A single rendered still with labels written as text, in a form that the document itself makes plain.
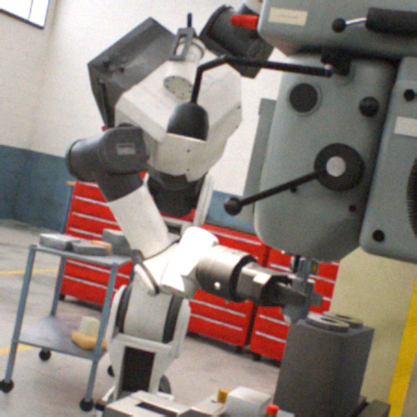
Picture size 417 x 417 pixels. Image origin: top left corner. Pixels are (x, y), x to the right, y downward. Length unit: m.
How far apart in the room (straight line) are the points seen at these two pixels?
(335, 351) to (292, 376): 0.11
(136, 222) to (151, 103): 0.26
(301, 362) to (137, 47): 0.78
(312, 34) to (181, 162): 0.58
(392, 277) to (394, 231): 1.87
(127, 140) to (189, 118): 0.33
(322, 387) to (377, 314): 1.46
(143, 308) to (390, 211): 0.99
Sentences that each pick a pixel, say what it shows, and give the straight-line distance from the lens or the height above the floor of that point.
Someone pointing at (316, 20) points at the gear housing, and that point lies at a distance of 1.17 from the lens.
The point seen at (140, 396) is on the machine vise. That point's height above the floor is 1.03.
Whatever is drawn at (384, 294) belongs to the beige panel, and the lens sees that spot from 2.97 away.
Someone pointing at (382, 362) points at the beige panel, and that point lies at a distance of 3.00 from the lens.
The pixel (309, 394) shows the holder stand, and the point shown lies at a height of 1.02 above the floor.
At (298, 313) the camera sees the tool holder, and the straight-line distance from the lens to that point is 1.24.
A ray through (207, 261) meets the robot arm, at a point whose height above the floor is 1.26.
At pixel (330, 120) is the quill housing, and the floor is 1.52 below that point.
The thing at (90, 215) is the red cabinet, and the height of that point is 0.83.
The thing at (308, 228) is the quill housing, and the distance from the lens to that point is 1.16.
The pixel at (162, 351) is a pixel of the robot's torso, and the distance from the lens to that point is 1.99.
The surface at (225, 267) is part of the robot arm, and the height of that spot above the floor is 1.26.
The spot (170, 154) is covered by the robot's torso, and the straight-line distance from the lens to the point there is 1.62.
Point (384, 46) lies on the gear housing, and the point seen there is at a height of 1.64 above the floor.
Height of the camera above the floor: 1.41
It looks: 3 degrees down
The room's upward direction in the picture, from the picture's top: 12 degrees clockwise
